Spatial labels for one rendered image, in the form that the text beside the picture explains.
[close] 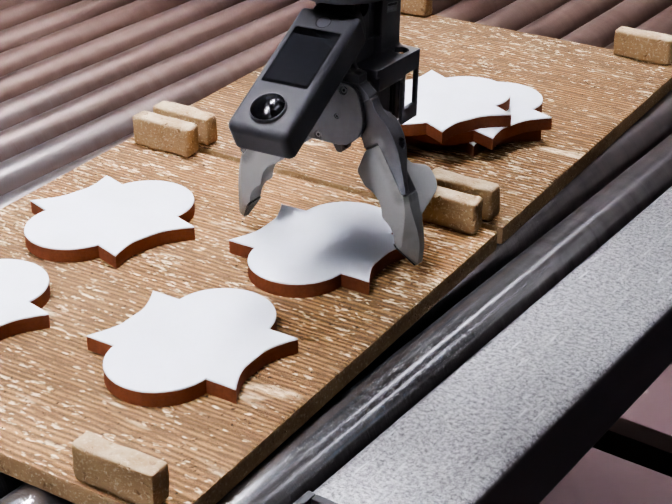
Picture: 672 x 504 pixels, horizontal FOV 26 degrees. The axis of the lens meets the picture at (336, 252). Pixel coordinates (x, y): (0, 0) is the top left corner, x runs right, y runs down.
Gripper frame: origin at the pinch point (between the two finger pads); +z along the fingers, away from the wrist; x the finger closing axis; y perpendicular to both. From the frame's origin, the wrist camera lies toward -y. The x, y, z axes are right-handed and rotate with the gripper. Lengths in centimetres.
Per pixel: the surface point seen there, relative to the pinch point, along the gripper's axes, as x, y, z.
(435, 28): 16, 48, -1
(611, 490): 10, 107, 91
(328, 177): 6.7, 11.6, 0.5
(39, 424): 3.2, -27.3, 1.8
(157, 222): 12.2, -4.0, -0.2
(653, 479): 6, 113, 91
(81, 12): 55, 37, 2
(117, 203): 16.8, -3.0, -0.2
